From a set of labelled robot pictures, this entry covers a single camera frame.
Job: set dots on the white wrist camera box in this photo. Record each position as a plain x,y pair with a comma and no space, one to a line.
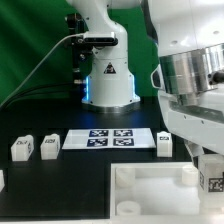
157,78

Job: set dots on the black camera on mount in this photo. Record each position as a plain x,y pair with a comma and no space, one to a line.
98,39

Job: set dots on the white sheet with markers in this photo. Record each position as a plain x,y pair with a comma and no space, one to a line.
108,138

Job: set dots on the white square tabletop part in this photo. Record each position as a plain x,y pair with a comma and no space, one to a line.
158,193

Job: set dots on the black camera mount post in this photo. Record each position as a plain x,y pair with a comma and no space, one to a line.
80,52

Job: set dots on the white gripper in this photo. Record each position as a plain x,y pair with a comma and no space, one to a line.
200,126

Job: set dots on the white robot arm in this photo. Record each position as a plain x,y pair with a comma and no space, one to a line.
189,36

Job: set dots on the white block left edge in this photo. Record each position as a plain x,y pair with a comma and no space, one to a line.
2,183

